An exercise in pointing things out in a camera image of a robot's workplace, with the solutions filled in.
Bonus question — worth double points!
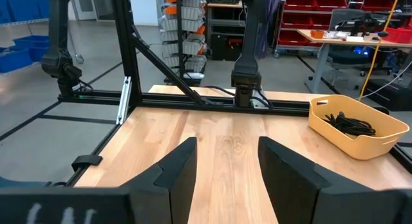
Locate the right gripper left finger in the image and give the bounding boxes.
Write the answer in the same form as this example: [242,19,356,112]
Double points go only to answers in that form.
[120,136,198,224]

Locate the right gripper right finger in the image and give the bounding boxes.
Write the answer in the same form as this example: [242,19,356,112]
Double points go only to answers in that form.
[257,136,364,224]

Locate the black USB-C cable bundle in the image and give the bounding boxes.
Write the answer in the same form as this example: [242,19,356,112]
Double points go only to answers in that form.
[321,113,355,131]

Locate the yellow plastic bin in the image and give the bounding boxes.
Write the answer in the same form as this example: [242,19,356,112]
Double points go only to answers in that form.
[308,94,411,161]

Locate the black table edge clip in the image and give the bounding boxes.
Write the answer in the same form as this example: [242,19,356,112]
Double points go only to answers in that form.
[70,154,104,173]

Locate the black floor box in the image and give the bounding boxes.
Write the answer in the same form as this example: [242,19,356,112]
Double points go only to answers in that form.
[363,78,412,111]

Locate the black box with red mark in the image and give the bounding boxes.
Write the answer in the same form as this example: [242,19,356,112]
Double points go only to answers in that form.
[211,33,244,61]

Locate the wooden desk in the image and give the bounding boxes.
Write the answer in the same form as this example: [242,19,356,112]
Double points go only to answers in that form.
[297,28,412,95]

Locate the dark blue object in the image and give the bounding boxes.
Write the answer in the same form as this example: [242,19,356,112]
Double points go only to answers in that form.
[0,176,49,189]

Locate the white papers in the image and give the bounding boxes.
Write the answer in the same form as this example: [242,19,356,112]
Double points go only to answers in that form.
[324,30,364,43]

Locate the rack of white orange bins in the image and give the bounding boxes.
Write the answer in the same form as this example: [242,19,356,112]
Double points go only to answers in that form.
[157,0,209,86]

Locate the red bin shelving rack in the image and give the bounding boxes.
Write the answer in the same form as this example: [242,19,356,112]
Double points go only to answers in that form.
[275,0,355,57]

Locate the grey office chair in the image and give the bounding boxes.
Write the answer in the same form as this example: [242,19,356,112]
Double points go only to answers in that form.
[328,8,387,77]

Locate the black desk equipment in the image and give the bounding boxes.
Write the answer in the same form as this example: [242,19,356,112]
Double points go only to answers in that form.
[334,13,387,37]

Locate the red storage bin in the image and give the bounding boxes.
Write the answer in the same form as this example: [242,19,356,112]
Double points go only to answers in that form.
[382,26,412,44]

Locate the blue storage bin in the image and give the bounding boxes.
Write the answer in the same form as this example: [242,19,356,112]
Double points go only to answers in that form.
[0,48,33,73]
[29,46,50,62]
[13,35,51,50]
[6,0,51,23]

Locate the silver metal bracket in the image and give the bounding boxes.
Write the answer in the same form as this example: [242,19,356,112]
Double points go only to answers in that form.
[115,75,133,126]

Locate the white floor cable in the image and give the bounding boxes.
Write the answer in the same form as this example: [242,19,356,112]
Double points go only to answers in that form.
[363,61,412,99]

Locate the black aluminium table frame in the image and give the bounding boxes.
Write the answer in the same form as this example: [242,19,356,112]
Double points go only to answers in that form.
[57,0,412,188]

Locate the long yellow hanging cable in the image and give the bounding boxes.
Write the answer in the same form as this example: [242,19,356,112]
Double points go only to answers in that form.
[357,0,403,102]

